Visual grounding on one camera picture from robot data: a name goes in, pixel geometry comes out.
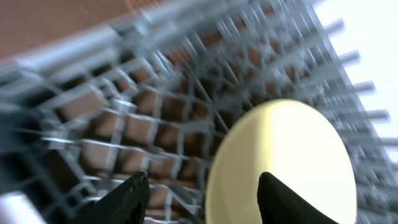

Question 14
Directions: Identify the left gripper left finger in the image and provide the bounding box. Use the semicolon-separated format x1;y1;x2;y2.
71;171;150;224

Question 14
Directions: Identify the grey plastic dishwasher rack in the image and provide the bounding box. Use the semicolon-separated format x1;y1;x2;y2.
1;1;397;223

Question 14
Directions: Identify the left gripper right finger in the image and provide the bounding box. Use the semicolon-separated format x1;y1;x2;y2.
257;172;337;224

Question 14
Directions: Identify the yellow round plate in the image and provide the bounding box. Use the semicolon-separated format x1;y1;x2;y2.
205;100;358;224

